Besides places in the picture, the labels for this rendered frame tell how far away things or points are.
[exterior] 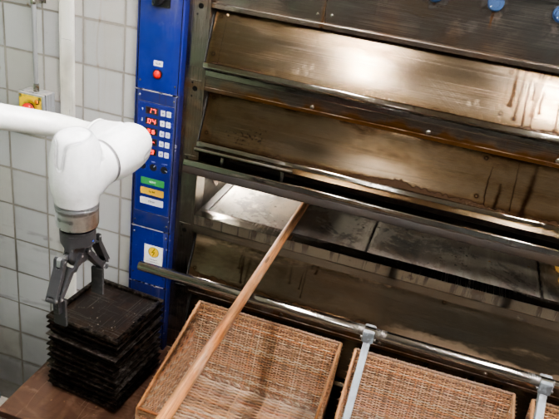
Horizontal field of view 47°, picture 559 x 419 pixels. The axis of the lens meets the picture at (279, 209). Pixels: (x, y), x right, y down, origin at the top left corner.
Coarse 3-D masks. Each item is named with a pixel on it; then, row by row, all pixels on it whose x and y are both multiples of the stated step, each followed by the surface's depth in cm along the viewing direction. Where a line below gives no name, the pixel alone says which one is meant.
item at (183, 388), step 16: (304, 208) 238; (288, 224) 223; (272, 256) 204; (256, 272) 194; (240, 304) 178; (224, 320) 170; (224, 336) 167; (208, 352) 158; (192, 368) 152; (192, 384) 149; (176, 400) 143; (160, 416) 138
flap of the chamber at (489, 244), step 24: (192, 168) 204; (240, 168) 216; (264, 192) 199; (288, 192) 197; (336, 192) 208; (360, 216) 193; (384, 216) 191; (432, 216) 201; (456, 240) 187; (480, 240) 185; (528, 240) 194; (552, 264) 181
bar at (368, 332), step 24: (144, 264) 196; (216, 288) 190; (288, 312) 186; (312, 312) 185; (360, 336) 182; (384, 336) 180; (360, 360) 180; (456, 360) 176; (480, 360) 175; (552, 384) 170
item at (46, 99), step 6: (24, 90) 222; (30, 90) 223; (42, 90) 225; (18, 96) 222; (24, 96) 221; (30, 96) 220; (36, 96) 219; (42, 96) 219; (48, 96) 222; (54, 96) 225; (18, 102) 223; (24, 102) 221; (30, 102) 221; (42, 102) 220; (48, 102) 223; (54, 102) 226; (36, 108) 221; (42, 108) 221; (48, 108) 223; (54, 108) 227
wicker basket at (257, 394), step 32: (192, 320) 234; (256, 320) 233; (192, 352) 242; (224, 352) 239; (288, 352) 232; (320, 352) 229; (160, 384) 218; (224, 384) 238; (256, 384) 237; (288, 384) 234; (320, 384) 230; (224, 416) 224; (256, 416) 226; (288, 416) 228; (320, 416) 215
